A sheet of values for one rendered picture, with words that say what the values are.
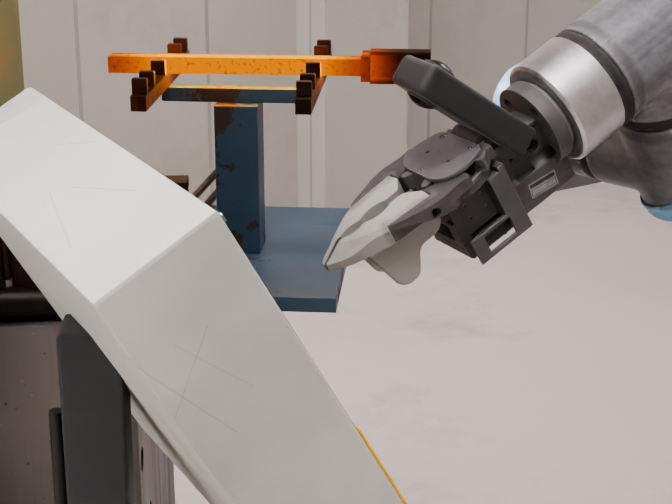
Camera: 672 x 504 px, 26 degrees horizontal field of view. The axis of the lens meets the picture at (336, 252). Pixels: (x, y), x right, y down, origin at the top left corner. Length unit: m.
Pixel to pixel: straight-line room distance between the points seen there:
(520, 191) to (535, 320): 2.80
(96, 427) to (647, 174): 0.54
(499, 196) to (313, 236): 1.01
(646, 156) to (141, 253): 0.60
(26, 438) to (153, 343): 0.70
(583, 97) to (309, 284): 0.85
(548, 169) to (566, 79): 0.08
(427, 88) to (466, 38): 3.70
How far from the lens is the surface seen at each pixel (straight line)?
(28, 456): 1.45
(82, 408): 0.93
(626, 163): 1.27
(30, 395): 1.42
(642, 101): 1.17
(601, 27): 1.16
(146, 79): 1.87
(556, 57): 1.15
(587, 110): 1.13
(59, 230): 0.82
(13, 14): 1.93
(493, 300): 4.07
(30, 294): 1.40
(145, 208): 0.78
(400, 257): 1.10
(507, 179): 1.12
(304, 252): 2.04
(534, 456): 3.19
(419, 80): 1.07
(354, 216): 1.11
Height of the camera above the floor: 1.42
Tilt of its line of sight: 19 degrees down
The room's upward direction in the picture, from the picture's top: straight up
